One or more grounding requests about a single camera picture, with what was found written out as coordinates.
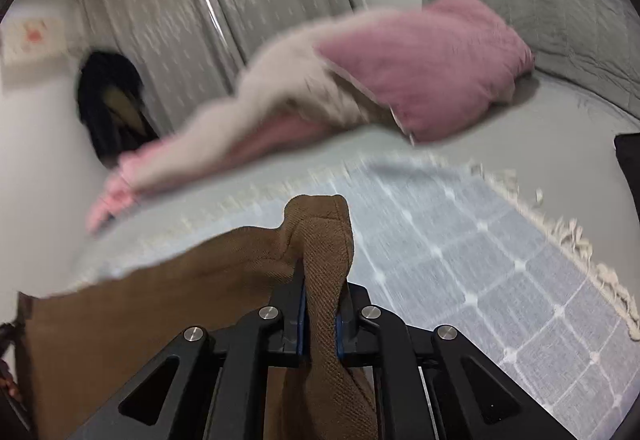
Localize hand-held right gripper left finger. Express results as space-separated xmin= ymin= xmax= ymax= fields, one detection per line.
xmin=75 ymin=260 xmax=307 ymax=440

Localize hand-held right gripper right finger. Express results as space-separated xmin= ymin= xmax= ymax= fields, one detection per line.
xmin=335 ymin=277 xmax=561 ymax=440

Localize brown coat with beige fur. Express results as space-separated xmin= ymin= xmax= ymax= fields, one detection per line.
xmin=15 ymin=193 xmax=381 ymax=440

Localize dark hanging clothes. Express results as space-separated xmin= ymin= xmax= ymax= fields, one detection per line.
xmin=75 ymin=49 xmax=161 ymax=168

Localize blue-grey checked fringed blanket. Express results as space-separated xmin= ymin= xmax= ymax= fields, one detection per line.
xmin=70 ymin=153 xmax=640 ymax=426

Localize grey bed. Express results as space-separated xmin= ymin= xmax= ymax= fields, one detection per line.
xmin=70 ymin=70 xmax=640 ymax=271

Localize pink and beige duvet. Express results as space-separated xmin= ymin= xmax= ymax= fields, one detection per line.
xmin=86 ymin=0 xmax=536 ymax=233

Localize black object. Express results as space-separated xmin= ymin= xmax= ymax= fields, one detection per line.
xmin=614 ymin=133 xmax=640 ymax=226

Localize wall picture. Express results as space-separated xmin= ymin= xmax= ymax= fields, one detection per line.
xmin=0 ymin=15 xmax=68 ymax=68

